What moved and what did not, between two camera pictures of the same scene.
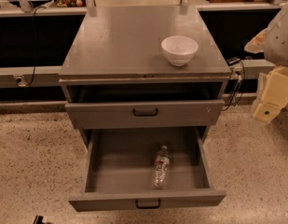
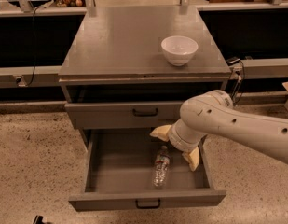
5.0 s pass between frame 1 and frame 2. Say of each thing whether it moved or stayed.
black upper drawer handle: stayed
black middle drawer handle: stayed
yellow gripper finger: moved
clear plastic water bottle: stayed
